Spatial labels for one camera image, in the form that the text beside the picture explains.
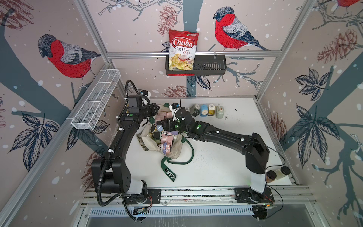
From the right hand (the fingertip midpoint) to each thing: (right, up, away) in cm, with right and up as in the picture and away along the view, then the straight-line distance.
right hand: (163, 122), depth 78 cm
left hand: (-2, +11, +4) cm, 12 cm away
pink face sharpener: (+1, -16, +3) cm, 16 cm away
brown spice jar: (+57, -27, -8) cm, 63 cm away
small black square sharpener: (-6, -10, +11) cm, 16 cm away
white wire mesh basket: (-38, +6, -6) cm, 39 cm away
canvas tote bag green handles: (-5, -14, 0) cm, 15 cm away
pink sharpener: (-3, +3, +7) cm, 8 cm away
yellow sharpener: (+33, +6, +28) cm, 44 cm away
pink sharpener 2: (-1, -12, +11) cm, 16 cm away
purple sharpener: (+7, -5, -8) cm, 12 cm away
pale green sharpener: (+38, +5, +25) cm, 46 cm away
